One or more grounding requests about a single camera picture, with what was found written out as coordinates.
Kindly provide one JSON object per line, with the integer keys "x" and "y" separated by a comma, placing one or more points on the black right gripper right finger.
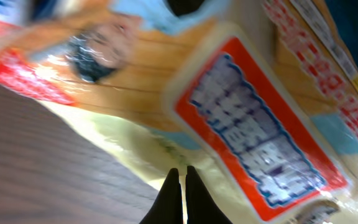
{"x": 201, "y": 208}

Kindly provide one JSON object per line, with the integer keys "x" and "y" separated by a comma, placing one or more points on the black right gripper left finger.
{"x": 167, "y": 208}

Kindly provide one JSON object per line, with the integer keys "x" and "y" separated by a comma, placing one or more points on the yellow snack bag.
{"x": 260, "y": 97}

